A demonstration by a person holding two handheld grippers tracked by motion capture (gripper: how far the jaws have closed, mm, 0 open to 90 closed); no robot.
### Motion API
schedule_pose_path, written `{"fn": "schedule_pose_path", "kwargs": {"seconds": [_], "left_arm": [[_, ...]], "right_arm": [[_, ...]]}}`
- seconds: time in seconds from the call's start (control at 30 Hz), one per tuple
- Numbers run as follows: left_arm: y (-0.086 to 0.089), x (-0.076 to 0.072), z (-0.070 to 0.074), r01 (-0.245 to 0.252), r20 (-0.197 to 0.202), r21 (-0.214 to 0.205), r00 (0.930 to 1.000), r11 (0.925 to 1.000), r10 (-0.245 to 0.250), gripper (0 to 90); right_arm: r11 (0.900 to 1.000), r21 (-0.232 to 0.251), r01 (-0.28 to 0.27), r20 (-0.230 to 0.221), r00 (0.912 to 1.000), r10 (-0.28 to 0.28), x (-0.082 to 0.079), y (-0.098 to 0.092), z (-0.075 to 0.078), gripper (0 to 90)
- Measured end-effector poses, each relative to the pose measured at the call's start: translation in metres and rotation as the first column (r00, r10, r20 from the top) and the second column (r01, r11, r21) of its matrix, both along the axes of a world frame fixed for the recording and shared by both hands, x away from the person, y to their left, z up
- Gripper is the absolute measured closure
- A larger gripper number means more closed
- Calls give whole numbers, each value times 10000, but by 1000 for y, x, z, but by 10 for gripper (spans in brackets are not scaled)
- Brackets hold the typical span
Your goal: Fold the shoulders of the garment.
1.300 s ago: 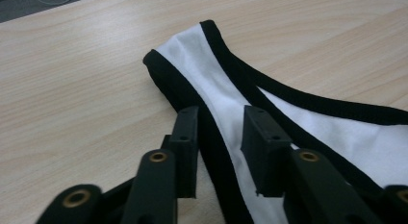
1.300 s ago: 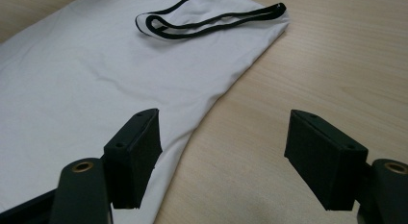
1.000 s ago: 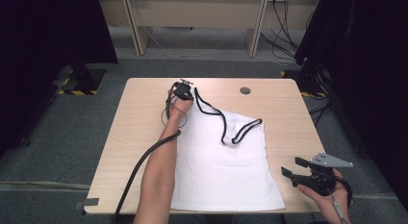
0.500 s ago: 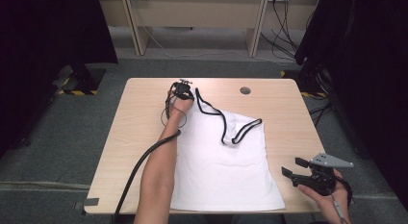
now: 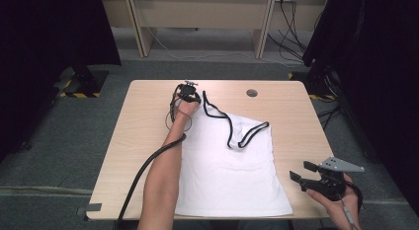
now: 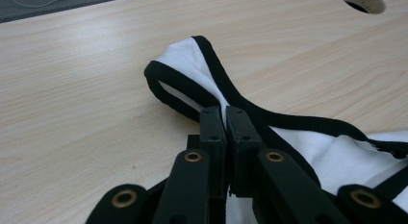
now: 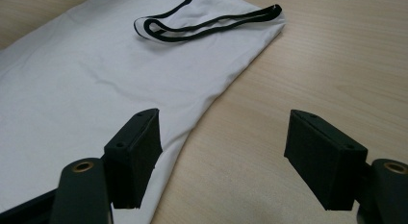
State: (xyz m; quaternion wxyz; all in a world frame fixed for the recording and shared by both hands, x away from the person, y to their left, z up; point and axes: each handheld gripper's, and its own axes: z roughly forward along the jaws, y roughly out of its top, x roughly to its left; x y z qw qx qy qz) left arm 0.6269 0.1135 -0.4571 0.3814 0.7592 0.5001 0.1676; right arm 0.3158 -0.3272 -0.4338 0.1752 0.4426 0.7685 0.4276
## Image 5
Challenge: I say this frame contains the person's left hand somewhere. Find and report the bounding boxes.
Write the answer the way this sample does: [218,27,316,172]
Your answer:
[172,93,202,123]

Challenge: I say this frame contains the white tank top black trim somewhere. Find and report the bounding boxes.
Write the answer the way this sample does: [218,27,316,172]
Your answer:
[174,90,293,218]

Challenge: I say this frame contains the black stand base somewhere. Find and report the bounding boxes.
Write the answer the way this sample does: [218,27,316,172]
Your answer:
[305,63,340,100]
[53,64,110,95]

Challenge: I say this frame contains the yellow black hazard tape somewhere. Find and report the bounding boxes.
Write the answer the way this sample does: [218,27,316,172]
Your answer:
[58,91,101,100]
[308,94,336,102]

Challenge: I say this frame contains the beige wooden desk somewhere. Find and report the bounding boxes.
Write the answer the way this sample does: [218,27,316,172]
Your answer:
[98,0,330,60]

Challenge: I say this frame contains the thin cable with grey plug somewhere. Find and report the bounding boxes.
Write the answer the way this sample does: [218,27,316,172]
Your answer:
[337,192,360,230]
[165,106,194,133]

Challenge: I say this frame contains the black curtain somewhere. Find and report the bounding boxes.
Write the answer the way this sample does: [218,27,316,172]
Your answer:
[0,0,122,164]
[302,0,419,218]

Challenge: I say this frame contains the person's dark trousers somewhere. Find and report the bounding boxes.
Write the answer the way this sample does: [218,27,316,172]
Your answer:
[172,219,294,230]

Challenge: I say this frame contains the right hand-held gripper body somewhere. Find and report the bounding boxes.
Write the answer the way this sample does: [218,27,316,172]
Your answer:
[300,156,366,202]

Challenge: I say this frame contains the white floor cable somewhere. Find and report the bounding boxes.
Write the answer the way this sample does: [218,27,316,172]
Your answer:
[132,0,304,67]

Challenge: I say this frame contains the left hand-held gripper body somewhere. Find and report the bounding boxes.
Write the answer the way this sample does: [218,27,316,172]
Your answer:
[176,79,203,105]

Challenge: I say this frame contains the black floor cables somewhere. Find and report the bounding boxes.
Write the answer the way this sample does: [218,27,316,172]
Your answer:
[316,105,343,131]

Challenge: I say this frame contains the person's right hand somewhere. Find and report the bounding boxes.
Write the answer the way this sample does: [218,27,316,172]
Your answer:
[305,174,363,230]

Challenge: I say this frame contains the black power cables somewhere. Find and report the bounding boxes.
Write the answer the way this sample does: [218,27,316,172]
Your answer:
[266,0,309,64]

